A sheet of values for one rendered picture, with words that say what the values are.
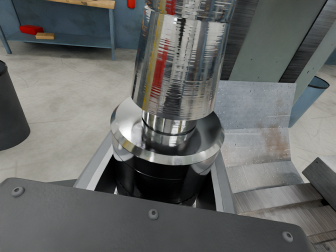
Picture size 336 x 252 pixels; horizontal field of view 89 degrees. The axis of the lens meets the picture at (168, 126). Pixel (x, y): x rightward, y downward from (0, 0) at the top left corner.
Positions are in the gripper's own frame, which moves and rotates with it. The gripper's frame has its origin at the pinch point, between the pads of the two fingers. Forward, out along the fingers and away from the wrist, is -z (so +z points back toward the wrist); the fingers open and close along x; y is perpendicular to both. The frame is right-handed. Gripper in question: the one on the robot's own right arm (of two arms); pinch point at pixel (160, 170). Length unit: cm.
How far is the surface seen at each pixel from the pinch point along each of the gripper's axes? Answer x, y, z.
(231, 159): -21.2, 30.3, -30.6
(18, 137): 125, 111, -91
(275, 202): -27.4, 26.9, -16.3
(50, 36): 227, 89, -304
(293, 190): -33.6, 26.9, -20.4
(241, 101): -21.2, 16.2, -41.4
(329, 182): -40, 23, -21
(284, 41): -27, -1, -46
